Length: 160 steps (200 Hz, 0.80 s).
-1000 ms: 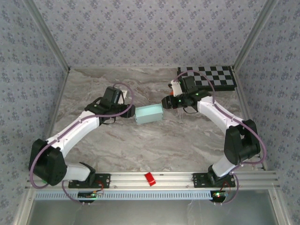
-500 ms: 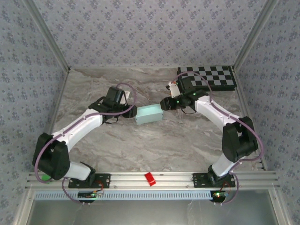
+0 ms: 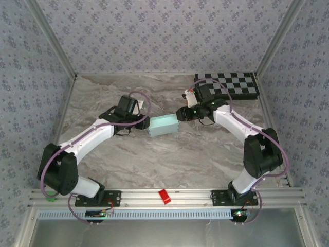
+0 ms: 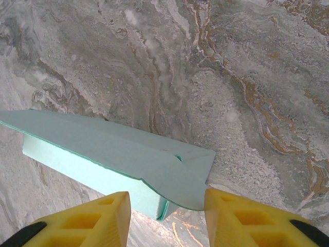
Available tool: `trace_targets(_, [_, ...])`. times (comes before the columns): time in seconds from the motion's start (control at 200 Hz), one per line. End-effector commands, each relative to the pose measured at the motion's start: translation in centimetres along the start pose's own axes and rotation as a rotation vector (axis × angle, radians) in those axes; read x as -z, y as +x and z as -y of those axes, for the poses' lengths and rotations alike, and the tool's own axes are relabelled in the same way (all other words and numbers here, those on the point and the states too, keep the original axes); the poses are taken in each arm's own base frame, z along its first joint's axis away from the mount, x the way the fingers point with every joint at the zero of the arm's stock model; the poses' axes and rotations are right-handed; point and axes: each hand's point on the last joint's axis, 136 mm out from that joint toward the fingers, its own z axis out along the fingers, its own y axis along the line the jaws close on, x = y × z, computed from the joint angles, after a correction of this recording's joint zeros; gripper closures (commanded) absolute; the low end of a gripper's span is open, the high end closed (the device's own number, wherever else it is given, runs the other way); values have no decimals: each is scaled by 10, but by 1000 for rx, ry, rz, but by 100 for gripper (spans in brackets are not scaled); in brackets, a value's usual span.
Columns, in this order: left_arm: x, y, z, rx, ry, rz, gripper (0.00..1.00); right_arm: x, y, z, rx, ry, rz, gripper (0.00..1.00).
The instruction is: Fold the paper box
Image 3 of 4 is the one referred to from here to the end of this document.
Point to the light blue paper box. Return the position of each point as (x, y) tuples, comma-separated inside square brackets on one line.
[(164, 126)]

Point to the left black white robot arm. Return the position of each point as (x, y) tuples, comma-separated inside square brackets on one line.
[(59, 175)]

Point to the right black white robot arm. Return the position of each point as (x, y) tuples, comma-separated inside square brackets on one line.
[(262, 154)]

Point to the black grey chessboard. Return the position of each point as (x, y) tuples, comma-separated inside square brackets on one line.
[(239, 85)]

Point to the red plastic block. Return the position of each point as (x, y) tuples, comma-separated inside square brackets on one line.
[(164, 196)]

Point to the grey metal shelf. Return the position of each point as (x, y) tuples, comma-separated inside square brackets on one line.
[(164, 234)]

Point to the green plastic knob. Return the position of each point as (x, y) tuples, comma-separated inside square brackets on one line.
[(51, 198)]

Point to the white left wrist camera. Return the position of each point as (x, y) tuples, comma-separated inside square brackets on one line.
[(140, 104)]

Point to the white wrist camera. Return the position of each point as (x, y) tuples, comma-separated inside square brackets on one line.
[(140, 104), (190, 97)]

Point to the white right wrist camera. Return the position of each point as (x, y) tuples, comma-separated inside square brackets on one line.
[(190, 97)]

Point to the aluminium table edge rail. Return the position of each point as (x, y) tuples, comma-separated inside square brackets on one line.
[(270, 115), (59, 128)]

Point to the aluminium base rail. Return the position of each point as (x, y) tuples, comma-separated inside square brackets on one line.
[(144, 198)]

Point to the aluminium frame post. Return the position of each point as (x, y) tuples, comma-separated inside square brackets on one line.
[(54, 38), (278, 38)]

